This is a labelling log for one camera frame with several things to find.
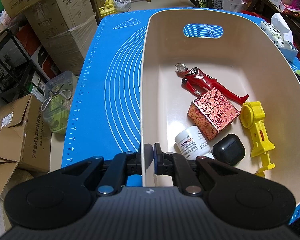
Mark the white plastic bag on floor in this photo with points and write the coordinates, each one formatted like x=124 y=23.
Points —
x=122 y=5

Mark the black earbuds case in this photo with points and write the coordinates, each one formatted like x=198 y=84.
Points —
x=229 y=150

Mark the blue silicone baking mat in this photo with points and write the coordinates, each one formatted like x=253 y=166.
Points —
x=129 y=92

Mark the torn cardboard box on floor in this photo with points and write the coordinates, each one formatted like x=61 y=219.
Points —
x=25 y=140

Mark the white pill bottle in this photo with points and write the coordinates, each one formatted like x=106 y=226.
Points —
x=192 y=144

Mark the floral tissue box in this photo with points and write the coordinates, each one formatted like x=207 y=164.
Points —
x=281 y=35

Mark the black metal shelf rack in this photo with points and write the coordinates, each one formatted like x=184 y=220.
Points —
x=17 y=71

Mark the red patterned gift box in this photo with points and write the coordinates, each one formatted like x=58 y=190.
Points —
x=212 y=113

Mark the red Ultraman action figure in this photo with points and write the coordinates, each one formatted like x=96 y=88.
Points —
x=195 y=80

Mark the clear plastic container with scissors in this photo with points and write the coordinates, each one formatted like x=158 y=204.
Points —
x=58 y=97

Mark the beige plastic storage bin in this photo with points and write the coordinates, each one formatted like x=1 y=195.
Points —
x=237 y=56

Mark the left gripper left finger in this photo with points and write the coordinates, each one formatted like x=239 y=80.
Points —
x=117 y=170

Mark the wrapped lower cardboard box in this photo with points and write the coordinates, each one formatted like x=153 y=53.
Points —
x=69 y=49

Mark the yellow jug on floor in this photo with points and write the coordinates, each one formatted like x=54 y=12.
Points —
x=107 y=9

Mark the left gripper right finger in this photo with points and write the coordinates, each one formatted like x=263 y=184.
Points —
x=178 y=168

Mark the large stacked cardboard box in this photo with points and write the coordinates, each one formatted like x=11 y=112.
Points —
x=49 y=18

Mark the yellow plastic toy tool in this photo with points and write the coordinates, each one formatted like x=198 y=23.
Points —
x=252 y=118

